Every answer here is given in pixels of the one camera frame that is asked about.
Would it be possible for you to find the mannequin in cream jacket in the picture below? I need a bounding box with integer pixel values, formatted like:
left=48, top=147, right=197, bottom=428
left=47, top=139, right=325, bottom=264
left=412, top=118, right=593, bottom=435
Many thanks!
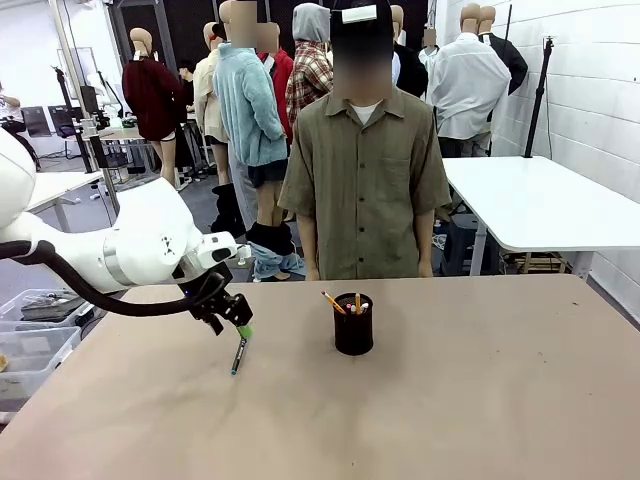
left=192, top=22, right=232, bottom=187

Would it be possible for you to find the mannequin in white shirt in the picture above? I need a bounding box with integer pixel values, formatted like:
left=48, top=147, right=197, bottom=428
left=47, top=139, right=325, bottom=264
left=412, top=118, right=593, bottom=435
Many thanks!
left=427, top=2, right=513, bottom=159

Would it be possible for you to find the large white table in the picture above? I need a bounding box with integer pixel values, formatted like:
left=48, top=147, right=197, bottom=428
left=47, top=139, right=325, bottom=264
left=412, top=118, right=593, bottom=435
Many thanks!
left=441, top=155, right=640, bottom=280

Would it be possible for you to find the person in white t-shirt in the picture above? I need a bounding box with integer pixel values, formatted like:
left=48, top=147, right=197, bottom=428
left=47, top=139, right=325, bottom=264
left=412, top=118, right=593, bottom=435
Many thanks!
left=0, top=81, right=25, bottom=132

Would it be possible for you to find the background workbench with equipment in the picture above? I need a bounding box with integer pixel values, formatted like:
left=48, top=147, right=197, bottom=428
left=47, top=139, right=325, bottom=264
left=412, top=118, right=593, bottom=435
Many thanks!
left=78, top=84, right=154, bottom=174

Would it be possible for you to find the clear plastic bin with tools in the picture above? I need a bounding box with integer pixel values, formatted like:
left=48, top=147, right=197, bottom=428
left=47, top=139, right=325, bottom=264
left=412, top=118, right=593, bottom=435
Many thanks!
left=0, top=288, right=97, bottom=332

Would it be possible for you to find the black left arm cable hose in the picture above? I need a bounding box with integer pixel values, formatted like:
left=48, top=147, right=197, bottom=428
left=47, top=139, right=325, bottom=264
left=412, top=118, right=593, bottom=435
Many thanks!
left=0, top=239, right=227, bottom=319

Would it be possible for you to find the black trousers heap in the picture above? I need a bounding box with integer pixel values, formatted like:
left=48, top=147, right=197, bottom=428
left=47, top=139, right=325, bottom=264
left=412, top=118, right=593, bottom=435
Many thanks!
left=209, top=182, right=247, bottom=239

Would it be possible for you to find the mannequin in blue fleece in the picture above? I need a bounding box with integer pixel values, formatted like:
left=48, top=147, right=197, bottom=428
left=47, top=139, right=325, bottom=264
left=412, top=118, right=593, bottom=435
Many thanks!
left=212, top=0, right=307, bottom=281

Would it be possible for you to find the black pen with blue cap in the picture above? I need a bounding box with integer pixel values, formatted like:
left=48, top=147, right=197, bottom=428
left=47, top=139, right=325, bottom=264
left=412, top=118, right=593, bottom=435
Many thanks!
left=230, top=337, right=249, bottom=377

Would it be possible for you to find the black tripod stand by wall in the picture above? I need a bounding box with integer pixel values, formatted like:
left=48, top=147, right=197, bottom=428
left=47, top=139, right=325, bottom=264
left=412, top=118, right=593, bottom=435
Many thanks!
left=523, top=35, right=558, bottom=159

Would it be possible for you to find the person in olive shirt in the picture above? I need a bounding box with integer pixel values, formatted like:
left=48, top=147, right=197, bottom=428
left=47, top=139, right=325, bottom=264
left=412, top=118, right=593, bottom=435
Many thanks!
left=277, top=0, right=454, bottom=282

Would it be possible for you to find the person's right forearm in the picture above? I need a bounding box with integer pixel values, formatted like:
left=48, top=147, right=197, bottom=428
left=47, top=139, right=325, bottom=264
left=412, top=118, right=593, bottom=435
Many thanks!
left=297, top=216, right=322, bottom=282

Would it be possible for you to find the thin black camera stand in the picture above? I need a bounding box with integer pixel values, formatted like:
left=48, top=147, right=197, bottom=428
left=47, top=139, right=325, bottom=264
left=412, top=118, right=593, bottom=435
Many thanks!
left=52, top=67, right=97, bottom=174

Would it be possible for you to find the mannequin in plaid hooded shirt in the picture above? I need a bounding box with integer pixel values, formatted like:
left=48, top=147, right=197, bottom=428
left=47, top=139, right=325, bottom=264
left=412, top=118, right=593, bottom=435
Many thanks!
left=285, top=3, right=335, bottom=127

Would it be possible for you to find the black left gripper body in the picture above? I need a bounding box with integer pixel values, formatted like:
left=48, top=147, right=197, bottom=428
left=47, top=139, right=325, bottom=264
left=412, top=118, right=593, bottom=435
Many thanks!
left=189, top=272, right=254, bottom=327

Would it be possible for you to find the black cap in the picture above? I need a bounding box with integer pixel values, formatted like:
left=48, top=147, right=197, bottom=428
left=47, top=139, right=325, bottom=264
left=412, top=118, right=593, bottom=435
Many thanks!
left=329, top=0, right=394, bottom=37

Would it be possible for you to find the clear plastic storage bin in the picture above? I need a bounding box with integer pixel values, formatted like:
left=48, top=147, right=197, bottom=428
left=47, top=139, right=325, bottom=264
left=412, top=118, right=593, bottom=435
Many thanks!
left=0, top=325, right=83, bottom=402

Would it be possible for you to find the mannequin in black white jacket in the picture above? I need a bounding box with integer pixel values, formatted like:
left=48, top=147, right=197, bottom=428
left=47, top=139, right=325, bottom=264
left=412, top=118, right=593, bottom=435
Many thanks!
left=478, top=4, right=530, bottom=97

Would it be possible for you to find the person's left forearm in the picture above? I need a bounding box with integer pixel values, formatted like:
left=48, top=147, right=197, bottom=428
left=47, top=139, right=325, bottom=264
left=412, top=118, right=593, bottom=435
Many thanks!
left=415, top=231, right=435, bottom=279

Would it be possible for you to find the orange pencil with eraser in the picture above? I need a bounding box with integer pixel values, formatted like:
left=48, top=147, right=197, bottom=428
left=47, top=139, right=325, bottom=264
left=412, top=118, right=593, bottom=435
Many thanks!
left=320, top=289, right=348, bottom=316

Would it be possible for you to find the mannequin in red jacket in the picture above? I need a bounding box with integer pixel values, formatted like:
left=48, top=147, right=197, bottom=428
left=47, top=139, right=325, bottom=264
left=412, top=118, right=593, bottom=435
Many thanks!
left=257, top=22, right=297, bottom=147

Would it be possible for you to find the black mesh pen holder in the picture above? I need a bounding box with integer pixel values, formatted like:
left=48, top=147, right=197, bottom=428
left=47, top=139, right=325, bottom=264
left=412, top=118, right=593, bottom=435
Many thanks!
left=332, top=292, right=375, bottom=357

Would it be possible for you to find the white table with grey legs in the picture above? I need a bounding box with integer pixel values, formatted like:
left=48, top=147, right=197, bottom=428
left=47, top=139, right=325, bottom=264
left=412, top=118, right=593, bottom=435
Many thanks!
left=27, top=171, right=124, bottom=234

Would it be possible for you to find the mannequin in maroon sweater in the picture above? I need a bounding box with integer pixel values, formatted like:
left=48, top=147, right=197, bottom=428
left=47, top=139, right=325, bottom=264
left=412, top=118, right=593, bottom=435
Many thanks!
left=121, top=27, right=190, bottom=192

